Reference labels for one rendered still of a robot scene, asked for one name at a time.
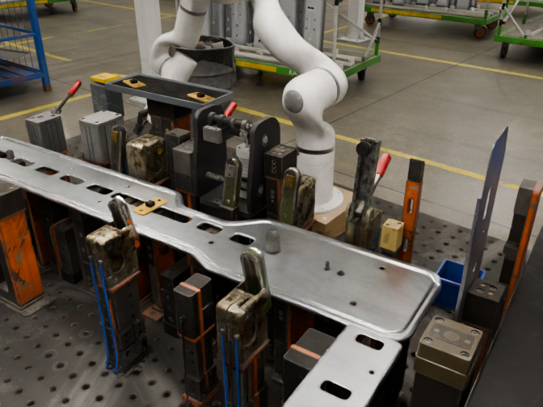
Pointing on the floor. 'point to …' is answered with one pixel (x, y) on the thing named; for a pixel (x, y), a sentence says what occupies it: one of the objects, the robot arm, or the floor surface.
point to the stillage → (16, 74)
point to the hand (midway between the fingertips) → (145, 132)
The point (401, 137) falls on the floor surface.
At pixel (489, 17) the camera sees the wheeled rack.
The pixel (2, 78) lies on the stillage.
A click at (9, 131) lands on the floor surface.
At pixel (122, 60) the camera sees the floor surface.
